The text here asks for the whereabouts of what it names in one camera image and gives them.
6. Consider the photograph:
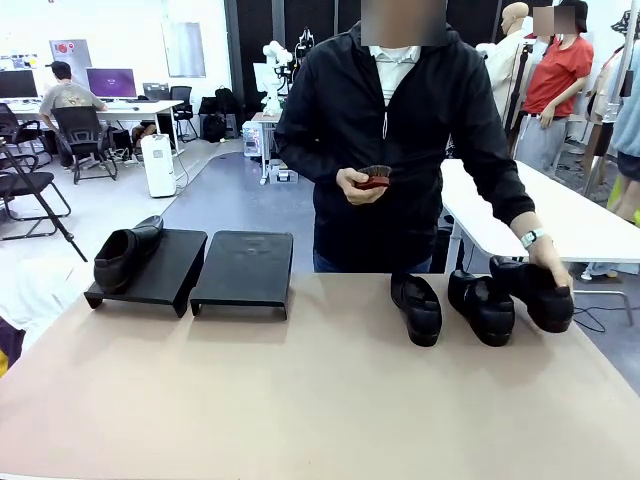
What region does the person's right hand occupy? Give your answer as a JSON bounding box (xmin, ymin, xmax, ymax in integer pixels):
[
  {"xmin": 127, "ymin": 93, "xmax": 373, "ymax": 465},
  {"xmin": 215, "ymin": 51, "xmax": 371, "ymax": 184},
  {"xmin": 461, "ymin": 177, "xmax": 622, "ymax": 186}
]
[{"xmin": 335, "ymin": 167, "xmax": 374, "ymax": 206}]

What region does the person's left hand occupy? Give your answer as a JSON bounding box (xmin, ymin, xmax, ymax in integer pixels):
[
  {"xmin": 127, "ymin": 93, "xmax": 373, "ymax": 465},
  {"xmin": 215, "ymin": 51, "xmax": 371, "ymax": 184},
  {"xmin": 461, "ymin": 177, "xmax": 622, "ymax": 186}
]
[{"xmin": 527, "ymin": 238, "xmax": 575, "ymax": 296}]

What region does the red-brown shoe brush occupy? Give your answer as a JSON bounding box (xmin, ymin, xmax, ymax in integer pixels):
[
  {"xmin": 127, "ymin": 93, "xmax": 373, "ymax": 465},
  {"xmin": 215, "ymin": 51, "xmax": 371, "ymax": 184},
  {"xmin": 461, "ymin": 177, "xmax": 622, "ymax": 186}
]
[{"xmin": 355, "ymin": 164, "xmax": 393, "ymax": 191}]

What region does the black leather dress shoe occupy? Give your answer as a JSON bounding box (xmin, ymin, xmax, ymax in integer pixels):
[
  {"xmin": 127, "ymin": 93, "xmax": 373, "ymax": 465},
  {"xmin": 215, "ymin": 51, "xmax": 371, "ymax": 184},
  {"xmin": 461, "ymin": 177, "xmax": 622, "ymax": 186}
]
[
  {"xmin": 93, "ymin": 214, "xmax": 165, "ymax": 295},
  {"xmin": 488, "ymin": 254, "xmax": 575, "ymax": 335},
  {"xmin": 389, "ymin": 272, "xmax": 444, "ymax": 348},
  {"xmin": 447, "ymin": 268, "xmax": 516, "ymax": 348}
]

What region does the person's right forearm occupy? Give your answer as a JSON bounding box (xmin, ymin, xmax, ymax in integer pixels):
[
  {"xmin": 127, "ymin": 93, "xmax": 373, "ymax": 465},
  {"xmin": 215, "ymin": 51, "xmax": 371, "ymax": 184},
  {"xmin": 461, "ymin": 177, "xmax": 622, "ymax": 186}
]
[{"xmin": 273, "ymin": 124, "xmax": 346, "ymax": 184}]

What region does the person's left forearm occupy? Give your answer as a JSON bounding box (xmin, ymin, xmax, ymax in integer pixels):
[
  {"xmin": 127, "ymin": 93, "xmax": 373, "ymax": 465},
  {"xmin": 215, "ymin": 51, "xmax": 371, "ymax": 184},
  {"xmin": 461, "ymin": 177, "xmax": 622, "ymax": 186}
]
[{"xmin": 469, "ymin": 149, "xmax": 536, "ymax": 239}]

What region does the black shoe stand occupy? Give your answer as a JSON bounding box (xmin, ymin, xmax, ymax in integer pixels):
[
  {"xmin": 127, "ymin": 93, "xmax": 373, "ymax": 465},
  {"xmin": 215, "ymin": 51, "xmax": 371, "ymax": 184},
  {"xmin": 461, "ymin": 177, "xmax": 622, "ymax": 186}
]
[
  {"xmin": 83, "ymin": 228, "xmax": 209, "ymax": 319},
  {"xmin": 189, "ymin": 229, "xmax": 295, "ymax": 321}
]

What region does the white wristwatch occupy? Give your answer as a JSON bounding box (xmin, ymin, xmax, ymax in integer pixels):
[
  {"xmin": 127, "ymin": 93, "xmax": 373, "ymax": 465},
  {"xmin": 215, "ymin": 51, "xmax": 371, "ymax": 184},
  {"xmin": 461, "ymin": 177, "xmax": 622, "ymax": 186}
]
[{"xmin": 519, "ymin": 227, "xmax": 547, "ymax": 250}]

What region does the person in black jacket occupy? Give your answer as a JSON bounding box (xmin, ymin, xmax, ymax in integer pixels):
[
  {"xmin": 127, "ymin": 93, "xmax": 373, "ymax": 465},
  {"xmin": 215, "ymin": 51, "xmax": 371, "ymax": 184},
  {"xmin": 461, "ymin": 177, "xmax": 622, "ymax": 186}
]
[{"xmin": 273, "ymin": 19, "xmax": 501, "ymax": 274}]

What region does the lit computer tower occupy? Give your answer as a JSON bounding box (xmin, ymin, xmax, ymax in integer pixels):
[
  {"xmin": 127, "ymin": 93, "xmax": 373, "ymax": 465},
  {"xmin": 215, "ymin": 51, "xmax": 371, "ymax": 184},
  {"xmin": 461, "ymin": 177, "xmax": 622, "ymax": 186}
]
[{"xmin": 242, "ymin": 121, "xmax": 274, "ymax": 159}]

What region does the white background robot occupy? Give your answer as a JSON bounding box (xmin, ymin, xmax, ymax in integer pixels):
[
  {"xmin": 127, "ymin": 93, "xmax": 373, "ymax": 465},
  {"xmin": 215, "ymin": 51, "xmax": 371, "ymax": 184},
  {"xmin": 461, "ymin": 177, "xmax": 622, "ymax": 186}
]
[{"xmin": 262, "ymin": 40, "xmax": 295, "ymax": 117}]

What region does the black bag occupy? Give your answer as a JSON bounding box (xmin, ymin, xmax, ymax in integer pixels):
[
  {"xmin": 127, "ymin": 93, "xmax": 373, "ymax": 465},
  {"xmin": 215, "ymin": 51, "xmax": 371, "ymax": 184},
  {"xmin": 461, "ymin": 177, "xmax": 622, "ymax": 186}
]
[{"xmin": 201, "ymin": 113, "xmax": 227, "ymax": 144}]

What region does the black backpack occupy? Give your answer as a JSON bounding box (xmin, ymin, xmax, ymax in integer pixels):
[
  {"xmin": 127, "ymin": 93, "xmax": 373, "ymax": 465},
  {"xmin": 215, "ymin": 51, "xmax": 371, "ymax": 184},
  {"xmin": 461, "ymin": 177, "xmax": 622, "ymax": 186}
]
[{"xmin": 214, "ymin": 85, "xmax": 240, "ymax": 115}]

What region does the beige coat on rack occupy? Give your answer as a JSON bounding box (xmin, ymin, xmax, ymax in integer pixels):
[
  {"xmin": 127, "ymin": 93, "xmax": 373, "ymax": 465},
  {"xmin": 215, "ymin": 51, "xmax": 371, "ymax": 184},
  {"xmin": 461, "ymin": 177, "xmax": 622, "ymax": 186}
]
[{"xmin": 585, "ymin": 47, "xmax": 626, "ymax": 159}]

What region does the black office chair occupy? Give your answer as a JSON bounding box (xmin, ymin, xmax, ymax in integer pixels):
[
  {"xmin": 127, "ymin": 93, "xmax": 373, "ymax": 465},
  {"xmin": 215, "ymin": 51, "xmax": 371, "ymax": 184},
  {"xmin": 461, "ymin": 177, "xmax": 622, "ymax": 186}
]
[
  {"xmin": 0, "ymin": 154, "xmax": 72, "ymax": 241},
  {"xmin": 169, "ymin": 85, "xmax": 199, "ymax": 144},
  {"xmin": 51, "ymin": 106, "xmax": 119, "ymax": 185},
  {"xmin": 0, "ymin": 102, "xmax": 54, "ymax": 169}
]

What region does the white air purifier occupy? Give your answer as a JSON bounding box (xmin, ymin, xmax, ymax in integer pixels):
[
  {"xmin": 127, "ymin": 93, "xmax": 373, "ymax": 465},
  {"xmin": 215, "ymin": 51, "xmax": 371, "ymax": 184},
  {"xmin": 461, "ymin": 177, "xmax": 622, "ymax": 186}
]
[{"xmin": 140, "ymin": 133, "xmax": 178, "ymax": 199}]

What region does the mannequin in beige jacket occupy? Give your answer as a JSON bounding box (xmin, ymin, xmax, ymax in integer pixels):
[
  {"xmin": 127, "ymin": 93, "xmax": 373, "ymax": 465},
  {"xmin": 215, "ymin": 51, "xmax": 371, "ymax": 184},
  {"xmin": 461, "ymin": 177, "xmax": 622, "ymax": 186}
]
[{"xmin": 474, "ymin": 2, "xmax": 534, "ymax": 131}]

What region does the white office desk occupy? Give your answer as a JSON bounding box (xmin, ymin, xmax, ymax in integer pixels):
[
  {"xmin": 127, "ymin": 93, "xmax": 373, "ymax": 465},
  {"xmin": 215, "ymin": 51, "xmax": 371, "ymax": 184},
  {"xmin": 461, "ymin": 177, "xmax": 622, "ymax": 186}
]
[{"xmin": 0, "ymin": 98, "xmax": 185, "ymax": 151}]

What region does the computer monitor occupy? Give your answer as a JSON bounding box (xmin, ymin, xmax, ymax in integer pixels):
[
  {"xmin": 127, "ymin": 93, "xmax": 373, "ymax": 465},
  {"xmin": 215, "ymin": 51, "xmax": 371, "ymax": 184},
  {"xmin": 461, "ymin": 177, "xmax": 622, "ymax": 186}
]
[
  {"xmin": 85, "ymin": 67, "xmax": 138, "ymax": 101},
  {"xmin": 0, "ymin": 69, "xmax": 39, "ymax": 100}
]

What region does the black tripod leg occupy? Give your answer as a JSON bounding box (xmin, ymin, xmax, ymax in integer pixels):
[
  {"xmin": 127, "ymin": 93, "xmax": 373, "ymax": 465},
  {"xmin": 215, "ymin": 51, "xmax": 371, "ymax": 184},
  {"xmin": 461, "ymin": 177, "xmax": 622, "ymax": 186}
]
[{"xmin": 0, "ymin": 142, "xmax": 89, "ymax": 263}]

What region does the seated man in beige shirt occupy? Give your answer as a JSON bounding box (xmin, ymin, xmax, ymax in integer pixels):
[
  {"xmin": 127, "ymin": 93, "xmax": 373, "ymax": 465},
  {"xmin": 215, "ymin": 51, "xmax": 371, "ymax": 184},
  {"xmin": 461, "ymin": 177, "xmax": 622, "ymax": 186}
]
[{"xmin": 38, "ymin": 60, "xmax": 109, "ymax": 169}]

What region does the grey poster board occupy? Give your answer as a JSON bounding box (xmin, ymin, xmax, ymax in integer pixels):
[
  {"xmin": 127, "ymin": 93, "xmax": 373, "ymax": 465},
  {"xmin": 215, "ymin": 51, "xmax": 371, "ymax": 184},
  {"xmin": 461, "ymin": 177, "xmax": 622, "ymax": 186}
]
[{"xmin": 48, "ymin": 38, "xmax": 93, "ymax": 76}]

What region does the purple and yellow cloth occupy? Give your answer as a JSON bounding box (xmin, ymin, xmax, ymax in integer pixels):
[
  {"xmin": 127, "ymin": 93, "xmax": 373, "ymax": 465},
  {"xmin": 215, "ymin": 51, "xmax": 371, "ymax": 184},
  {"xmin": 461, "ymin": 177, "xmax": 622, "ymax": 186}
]
[{"xmin": 0, "ymin": 317, "xmax": 27, "ymax": 379}]

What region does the grey wall panel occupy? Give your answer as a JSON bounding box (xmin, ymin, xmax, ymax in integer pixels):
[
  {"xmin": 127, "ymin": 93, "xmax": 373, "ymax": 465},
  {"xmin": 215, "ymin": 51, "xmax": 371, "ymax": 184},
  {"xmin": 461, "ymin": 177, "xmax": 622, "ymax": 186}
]
[{"xmin": 167, "ymin": 21, "xmax": 207, "ymax": 79}]

